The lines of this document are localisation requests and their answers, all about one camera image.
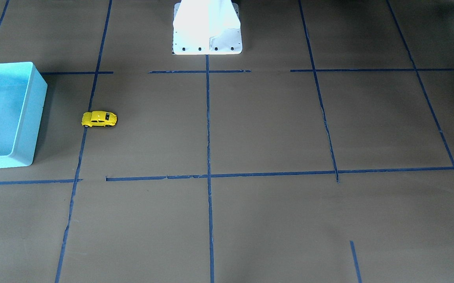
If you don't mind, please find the yellow beetle toy car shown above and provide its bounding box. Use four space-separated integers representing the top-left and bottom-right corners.
81 110 118 127

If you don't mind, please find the turquoise plastic bin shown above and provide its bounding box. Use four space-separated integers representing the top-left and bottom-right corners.
0 62 48 169

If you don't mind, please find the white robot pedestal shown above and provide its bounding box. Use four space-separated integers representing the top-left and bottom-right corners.
172 0 243 55

